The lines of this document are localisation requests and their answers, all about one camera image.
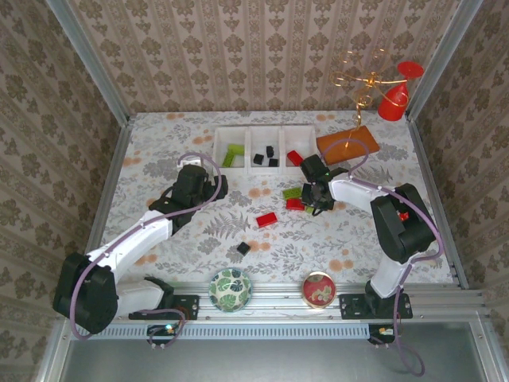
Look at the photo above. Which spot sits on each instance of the red lego brick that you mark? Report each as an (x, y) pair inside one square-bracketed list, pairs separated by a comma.
[(295, 204), (266, 219), (294, 156)]

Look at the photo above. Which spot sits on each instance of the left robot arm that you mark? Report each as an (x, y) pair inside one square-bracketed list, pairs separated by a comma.
[(127, 242)]

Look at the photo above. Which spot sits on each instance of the aluminium front rail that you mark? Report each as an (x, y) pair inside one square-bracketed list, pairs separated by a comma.
[(278, 298)]

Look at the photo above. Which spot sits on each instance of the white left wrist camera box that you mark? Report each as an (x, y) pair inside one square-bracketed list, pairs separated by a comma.
[(190, 162)]

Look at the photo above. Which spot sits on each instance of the brown wooden board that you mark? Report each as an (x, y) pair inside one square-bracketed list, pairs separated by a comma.
[(358, 139)]

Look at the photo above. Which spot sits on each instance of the black lego brick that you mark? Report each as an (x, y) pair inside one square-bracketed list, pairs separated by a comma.
[(270, 150), (273, 162), (243, 248), (259, 159)]

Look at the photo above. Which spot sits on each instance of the red plastic disc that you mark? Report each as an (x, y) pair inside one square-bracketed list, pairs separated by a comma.
[(411, 69)]

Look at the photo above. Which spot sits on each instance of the white three-compartment container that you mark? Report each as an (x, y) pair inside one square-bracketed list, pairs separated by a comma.
[(248, 131)]

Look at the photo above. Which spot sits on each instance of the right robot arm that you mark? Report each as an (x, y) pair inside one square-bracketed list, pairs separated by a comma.
[(401, 231)]

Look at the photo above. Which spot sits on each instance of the aluminium frame post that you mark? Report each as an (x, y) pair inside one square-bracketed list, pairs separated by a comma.
[(89, 59), (441, 59)]

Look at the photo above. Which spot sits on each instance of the black connector box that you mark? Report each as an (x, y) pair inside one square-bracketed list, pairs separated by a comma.
[(381, 331), (161, 329)]

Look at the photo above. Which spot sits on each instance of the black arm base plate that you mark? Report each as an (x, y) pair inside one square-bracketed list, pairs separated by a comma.
[(352, 306), (189, 306)]

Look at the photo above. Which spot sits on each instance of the aluminium side rail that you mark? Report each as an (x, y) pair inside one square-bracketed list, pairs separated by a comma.
[(117, 167), (420, 155)]

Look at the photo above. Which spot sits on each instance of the green leaf pattern bowl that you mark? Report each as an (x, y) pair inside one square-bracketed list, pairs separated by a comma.
[(230, 289)]

